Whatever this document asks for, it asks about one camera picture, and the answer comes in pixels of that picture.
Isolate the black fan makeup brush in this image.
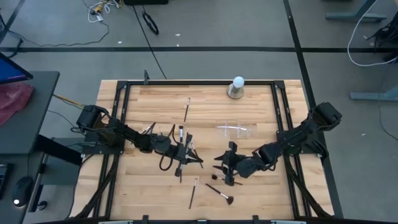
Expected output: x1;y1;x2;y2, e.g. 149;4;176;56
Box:
204;182;235;206

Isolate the blue-grey desk foot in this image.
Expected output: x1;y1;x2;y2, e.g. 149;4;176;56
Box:
325;0;388;23
349;85;398;102

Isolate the thin black floor cable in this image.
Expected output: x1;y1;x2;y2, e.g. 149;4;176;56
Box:
0;21;110;48

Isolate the red cloth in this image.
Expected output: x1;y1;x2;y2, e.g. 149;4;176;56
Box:
0;82;35;125

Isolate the grey desk tray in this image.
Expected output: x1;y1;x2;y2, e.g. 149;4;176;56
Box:
0;152;49;224

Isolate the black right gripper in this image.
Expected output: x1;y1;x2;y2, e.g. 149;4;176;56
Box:
213;141;259;187

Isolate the black desk crossbar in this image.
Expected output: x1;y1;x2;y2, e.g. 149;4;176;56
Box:
34;134;83;166

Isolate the black computer mouse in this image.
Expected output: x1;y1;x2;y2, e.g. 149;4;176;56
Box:
12;176;34;208

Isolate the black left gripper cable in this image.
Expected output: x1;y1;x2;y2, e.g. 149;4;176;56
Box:
159;124;177;172

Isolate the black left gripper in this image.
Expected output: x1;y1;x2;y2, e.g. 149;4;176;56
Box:
166;134;205;177

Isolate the black aluminium rig frame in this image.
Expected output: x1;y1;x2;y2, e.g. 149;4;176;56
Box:
70;79;335;224

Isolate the black tangled cable bundle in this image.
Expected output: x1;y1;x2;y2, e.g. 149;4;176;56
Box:
366;18;398;50

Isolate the black cable ring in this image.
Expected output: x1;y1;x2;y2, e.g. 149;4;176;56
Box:
142;11;160;35

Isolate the dark grey desk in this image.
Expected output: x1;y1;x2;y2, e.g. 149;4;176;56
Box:
0;70;60;156

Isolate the clear acrylic brush organizer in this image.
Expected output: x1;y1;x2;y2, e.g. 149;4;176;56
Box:
214;119;259;140

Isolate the black powder makeup brush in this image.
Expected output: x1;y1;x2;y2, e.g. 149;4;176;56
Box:
211;174;244;186

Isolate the long black floor cable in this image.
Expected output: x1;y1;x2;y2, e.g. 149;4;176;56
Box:
132;4;168;80

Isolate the white and yellow cable bundle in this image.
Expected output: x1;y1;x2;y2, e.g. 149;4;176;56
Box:
88;0;121;24

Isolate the black keyboard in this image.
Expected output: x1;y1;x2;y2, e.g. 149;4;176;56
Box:
0;163;13;200

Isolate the black monitor blue screen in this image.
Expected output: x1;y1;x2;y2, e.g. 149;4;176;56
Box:
0;52;34;85

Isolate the black box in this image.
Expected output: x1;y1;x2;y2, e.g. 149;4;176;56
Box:
123;0;170;6

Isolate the white globe lamp metal base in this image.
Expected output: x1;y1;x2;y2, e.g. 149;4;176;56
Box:
226;75;246;100

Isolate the white floor cable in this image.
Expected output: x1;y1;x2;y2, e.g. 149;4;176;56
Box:
346;0;398;67

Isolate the black sleeved cable bundle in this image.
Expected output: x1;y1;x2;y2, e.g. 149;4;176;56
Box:
284;155;332;218
73;154;121;219

